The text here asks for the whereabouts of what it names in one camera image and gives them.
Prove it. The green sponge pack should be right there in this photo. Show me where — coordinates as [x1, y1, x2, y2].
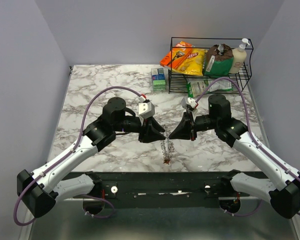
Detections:
[151, 68, 166, 91]

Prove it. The yellow chips bag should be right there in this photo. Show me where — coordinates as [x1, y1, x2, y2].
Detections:
[176, 48, 207, 76]

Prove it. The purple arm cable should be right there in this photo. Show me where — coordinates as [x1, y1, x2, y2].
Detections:
[13, 86, 147, 227]
[194, 76, 300, 220]

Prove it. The brown green coffee bag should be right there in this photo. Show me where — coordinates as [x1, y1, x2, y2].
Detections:
[204, 43, 234, 78]

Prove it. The green white snack bag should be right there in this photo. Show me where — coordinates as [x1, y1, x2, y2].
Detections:
[186, 78, 233, 99]

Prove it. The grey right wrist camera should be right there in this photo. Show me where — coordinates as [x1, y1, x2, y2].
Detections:
[180, 97, 198, 112]

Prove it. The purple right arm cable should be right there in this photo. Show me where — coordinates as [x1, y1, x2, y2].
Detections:
[194, 76, 300, 220]

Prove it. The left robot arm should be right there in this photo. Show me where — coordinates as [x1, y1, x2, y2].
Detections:
[16, 96, 165, 219]

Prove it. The orange razor package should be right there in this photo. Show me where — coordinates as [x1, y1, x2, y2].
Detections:
[159, 41, 194, 73]

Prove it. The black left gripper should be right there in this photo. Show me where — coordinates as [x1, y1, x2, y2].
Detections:
[113, 115, 166, 144]

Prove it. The black wire rack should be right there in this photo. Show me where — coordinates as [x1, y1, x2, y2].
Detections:
[164, 37, 254, 97]

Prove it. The cream lotion pump bottle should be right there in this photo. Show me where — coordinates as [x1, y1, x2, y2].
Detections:
[229, 38, 251, 74]

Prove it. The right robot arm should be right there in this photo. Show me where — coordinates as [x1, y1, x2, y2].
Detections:
[169, 94, 300, 219]

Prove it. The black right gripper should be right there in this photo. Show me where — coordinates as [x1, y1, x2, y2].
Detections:
[169, 109, 219, 141]

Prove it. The black mounting base rail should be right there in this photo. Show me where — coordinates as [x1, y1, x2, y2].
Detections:
[72, 171, 253, 210]

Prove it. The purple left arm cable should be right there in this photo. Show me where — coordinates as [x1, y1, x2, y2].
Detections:
[13, 86, 147, 227]

